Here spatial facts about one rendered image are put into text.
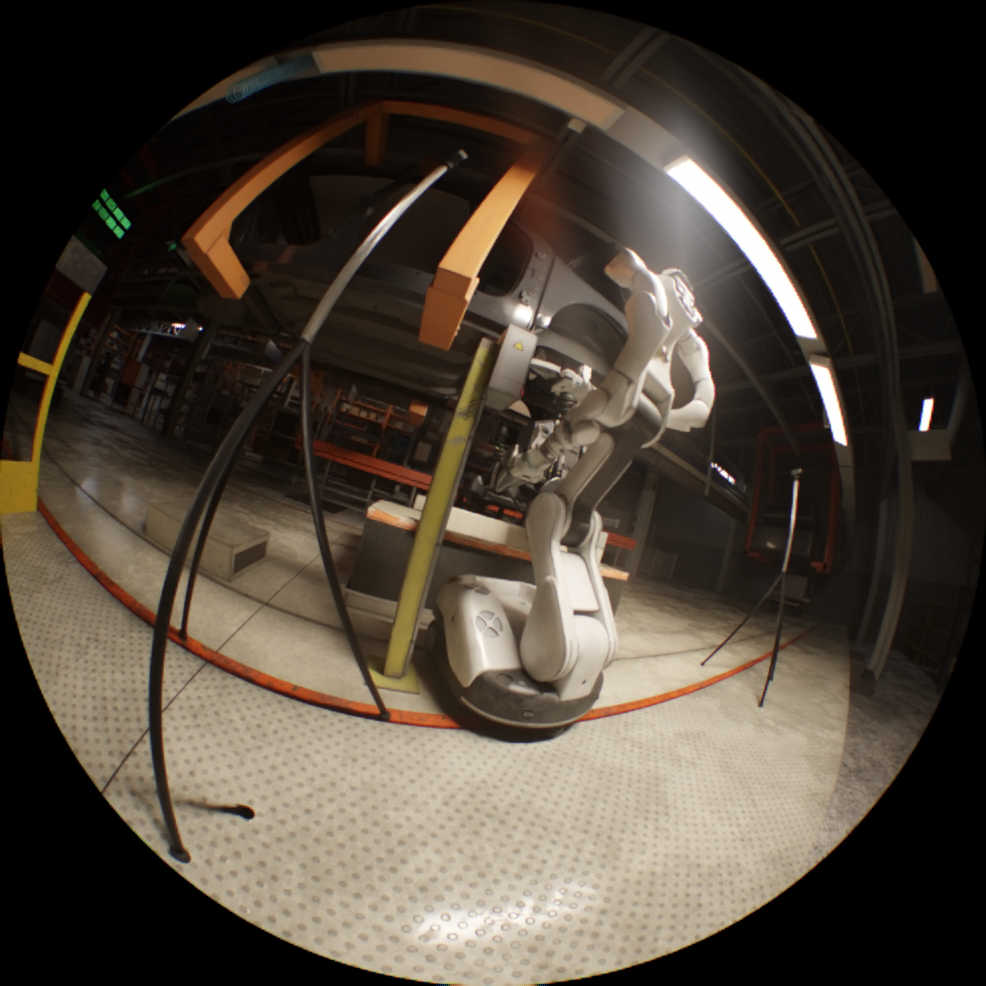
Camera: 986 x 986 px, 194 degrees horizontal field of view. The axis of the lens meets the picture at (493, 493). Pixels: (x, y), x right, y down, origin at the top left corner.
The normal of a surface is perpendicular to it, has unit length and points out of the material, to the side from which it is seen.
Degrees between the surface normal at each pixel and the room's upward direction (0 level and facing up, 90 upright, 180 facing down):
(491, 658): 38
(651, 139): 180
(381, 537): 90
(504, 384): 90
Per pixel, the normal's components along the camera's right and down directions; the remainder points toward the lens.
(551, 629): -0.83, -0.29
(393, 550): 0.30, 0.02
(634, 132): -0.29, 0.96
